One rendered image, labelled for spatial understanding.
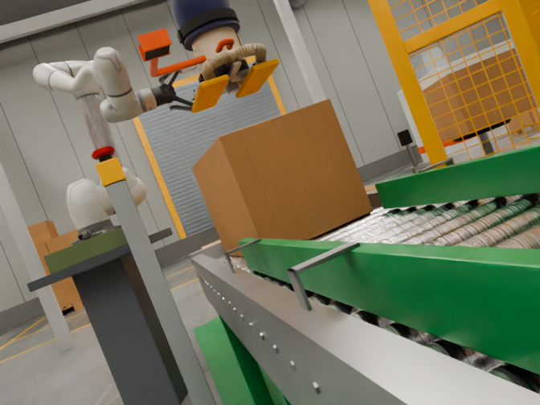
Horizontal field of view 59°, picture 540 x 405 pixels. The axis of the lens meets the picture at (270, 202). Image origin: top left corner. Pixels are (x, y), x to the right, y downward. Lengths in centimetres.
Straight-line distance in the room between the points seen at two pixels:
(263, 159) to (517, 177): 76
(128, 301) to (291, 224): 100
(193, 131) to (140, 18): 301
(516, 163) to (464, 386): 74
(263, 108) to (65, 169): 491
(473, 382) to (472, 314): 11
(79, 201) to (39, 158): 993
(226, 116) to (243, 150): 1052
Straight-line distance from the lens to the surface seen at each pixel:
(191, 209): 1164
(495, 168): 107
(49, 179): 1214
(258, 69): 170
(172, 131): 1185
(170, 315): 150
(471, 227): 94
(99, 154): 151
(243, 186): 146
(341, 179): 158
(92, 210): 231
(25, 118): 1247
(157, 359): 228
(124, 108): 200
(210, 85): 165
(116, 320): 229
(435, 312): 47
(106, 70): 193
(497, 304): 39
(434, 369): 35
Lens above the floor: 74
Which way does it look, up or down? 2 degrees down
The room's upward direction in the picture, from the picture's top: 22 degrees counter-clockwise
